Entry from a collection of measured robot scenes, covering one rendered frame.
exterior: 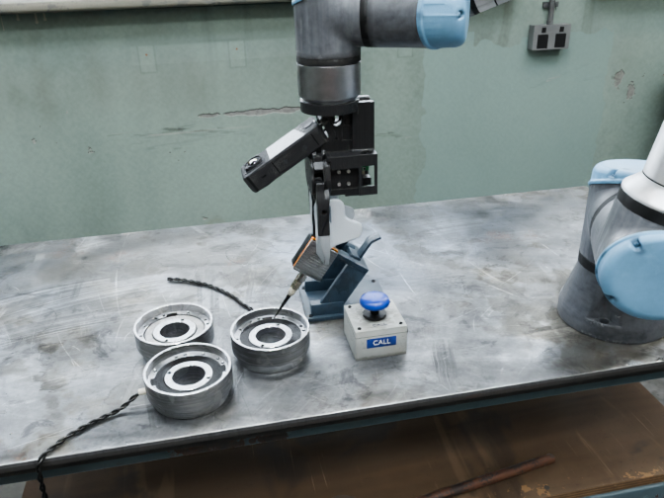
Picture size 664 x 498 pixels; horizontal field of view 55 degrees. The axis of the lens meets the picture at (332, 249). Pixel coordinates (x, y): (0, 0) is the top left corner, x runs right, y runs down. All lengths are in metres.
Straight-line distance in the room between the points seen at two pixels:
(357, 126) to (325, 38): 0.11
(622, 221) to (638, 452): 0.51
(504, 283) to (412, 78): 1.54
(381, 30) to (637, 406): 0.83
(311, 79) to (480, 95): 1.90
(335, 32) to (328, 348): 0.41
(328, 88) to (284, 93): 1.65
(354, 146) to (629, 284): 0.35
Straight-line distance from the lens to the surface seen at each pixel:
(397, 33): 0.72
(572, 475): 1.11
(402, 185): 2.60
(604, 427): 1.21
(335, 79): 0.74
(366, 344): 0.85
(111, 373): 0.90
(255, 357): 0.83
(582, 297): 0.95
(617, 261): 0.75
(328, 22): 0.73
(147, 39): 2.35
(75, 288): 1.12
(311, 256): 0.84
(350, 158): 0.77
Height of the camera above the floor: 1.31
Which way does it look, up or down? 26 degrees down
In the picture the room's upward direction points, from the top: 2 degrees counter-clockwise
